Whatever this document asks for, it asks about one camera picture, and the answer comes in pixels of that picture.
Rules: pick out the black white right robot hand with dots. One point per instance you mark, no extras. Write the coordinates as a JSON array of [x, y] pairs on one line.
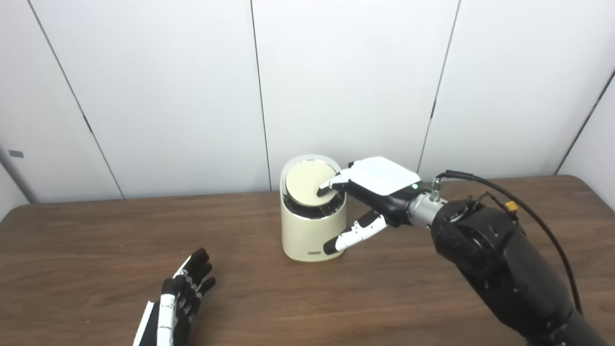
[[379, 178]]

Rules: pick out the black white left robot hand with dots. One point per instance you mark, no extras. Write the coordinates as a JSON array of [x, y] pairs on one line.
[[178, 302]]

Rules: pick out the cream round bin lid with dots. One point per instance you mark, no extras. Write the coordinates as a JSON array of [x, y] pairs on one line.
[[305, 182]]

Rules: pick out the cream-colored bin body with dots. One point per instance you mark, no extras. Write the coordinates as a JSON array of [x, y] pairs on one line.
[[307, 235]]

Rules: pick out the small grey wall plate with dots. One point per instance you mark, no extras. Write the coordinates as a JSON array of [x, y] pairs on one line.
[[16, 154]]

